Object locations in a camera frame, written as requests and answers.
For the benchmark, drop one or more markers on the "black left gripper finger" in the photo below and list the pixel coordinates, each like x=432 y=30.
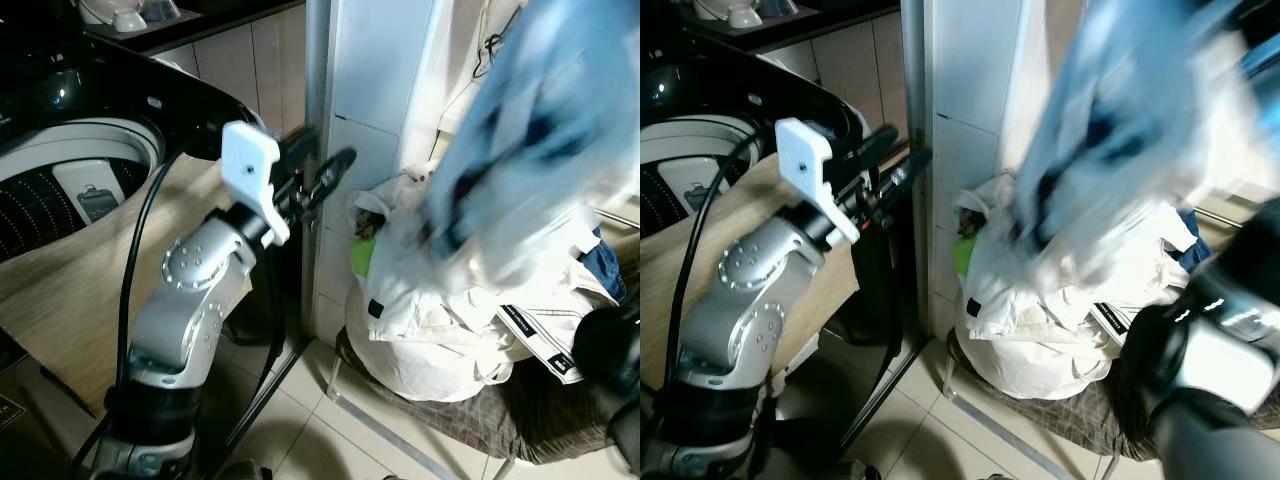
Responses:
x=880 y=143
x=335 y=172
x=302 y=146
x=908 y=172

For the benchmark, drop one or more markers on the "light blue garment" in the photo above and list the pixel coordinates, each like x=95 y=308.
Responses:
x=560 y=90
x=1130 y=80

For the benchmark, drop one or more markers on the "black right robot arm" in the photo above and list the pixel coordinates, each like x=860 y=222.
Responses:
x=1215 y=340
x=612 y=350

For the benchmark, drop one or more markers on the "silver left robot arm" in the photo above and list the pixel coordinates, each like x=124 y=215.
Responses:
x=185 y=300
x=735 y=300

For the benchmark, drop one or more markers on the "black top-load washing machine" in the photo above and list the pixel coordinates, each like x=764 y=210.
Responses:
x=70 y=90
x=690 y=110

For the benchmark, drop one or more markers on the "grey metal pole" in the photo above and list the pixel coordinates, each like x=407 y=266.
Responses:
x=912 y=70
x=317 y=70

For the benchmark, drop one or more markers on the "green cloth item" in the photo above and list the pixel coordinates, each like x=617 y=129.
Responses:
x=962 y=255
x=365 y=255

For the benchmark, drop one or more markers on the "white cabinet panel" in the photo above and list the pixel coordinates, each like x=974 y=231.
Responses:
x=975 y=70
x=385 y=70

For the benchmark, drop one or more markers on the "white clothing pile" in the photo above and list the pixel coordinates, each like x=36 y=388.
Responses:
x=430 y=330
x=1040 y=330

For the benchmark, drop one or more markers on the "white ceramic bowl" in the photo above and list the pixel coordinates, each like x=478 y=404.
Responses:
x=730 y=10
x=128 y=12

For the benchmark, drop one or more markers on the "dark blue jeans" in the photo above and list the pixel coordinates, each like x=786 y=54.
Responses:
x=1195 y=240
x=606 y=268

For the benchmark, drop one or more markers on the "dark plaid laundry basket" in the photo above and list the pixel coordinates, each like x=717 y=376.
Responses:
x=1080 y=425
x=520 y=420

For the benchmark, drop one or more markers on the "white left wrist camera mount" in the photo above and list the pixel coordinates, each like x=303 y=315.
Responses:
x=248 y=160
x=803 y=160

